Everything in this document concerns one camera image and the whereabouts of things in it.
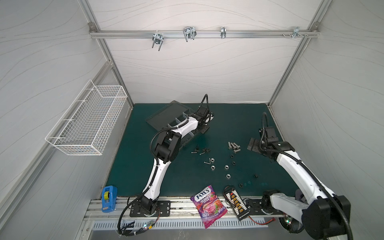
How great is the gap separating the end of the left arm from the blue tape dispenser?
57cm

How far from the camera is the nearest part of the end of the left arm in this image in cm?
79

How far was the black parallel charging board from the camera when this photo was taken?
0.72m

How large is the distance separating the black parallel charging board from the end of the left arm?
375mm

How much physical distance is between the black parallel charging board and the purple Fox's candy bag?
5cm

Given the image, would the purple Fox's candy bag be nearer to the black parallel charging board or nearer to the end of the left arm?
the black parallel charging board

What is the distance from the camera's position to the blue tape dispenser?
73 centimetres

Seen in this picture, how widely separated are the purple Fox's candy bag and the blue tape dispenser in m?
0.41
